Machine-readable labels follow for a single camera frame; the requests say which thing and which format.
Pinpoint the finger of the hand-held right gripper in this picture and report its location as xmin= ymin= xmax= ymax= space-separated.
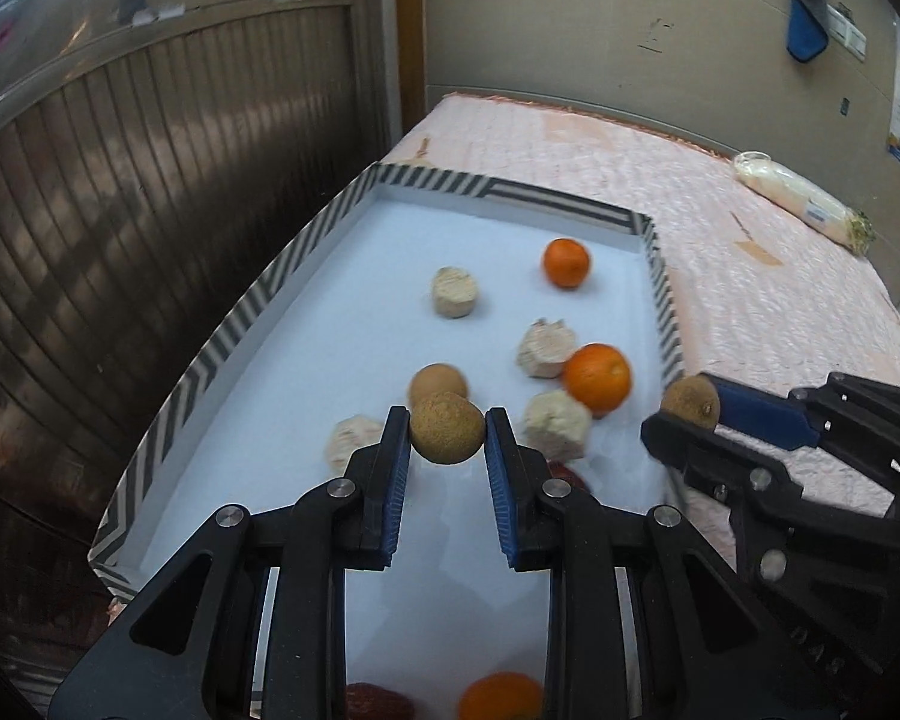
xmin=640 ymin=411 xmax=900 ymax=601
xmin=701 ymin=371 xmax=900 ymax=518

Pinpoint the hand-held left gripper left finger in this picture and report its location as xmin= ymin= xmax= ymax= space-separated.
xmin=49 ymin=405 xmax=413 ymax=720

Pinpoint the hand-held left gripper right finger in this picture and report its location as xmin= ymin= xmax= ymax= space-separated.
xmin=484 ymin=406 xmax=848 ymax=720

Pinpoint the brown longan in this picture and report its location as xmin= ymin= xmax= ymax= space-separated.
xmin=660 ymin=375 xmax=721 ymax=432
xmin=408 ymin=364 xmax=470 ymax=406

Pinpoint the red date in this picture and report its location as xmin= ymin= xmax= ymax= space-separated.
xmin=547 ymin=461 xmax=595 ymax=496
xmin=343 ymin=682 xmax=415 ymax=720

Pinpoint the brown kiwi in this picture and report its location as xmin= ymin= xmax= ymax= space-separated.
xmin=409 ymin=391 xmax=487 ymax=464

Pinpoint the large orange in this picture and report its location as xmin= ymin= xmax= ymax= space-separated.
xmin=457 ymin=672 xmax=547 ymax=720
xmin=562 ymin=343 xmax=634 ymax=417

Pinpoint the striped cardboard box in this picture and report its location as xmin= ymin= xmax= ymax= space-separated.
xmin=86 ymin=161 xmax=687 ymax=720

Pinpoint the small orange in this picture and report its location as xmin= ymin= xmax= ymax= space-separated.
xmin=543 ymin=238 xmax=592 ymax=288

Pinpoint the wrapped white daikon radish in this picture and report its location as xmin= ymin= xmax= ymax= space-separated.
xmin=733 ymin=151 xmax=875 ymax=256

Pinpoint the ribbed brown partition panel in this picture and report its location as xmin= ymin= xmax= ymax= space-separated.
xmin=0 ymin=0 xmax=391 ymax=691

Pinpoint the blue hanging cloth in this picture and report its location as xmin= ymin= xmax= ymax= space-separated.
xmin=786 ymin=0 xmax=830 ymax=62

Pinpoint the white wall switch panel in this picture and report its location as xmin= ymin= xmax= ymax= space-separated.
xmin=827 ymin=4 xmax=869 ymax=62

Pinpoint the brown wooden door frame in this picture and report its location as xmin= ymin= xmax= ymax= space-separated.
xmin=394 ymin=0 xmax=428 ymax=147

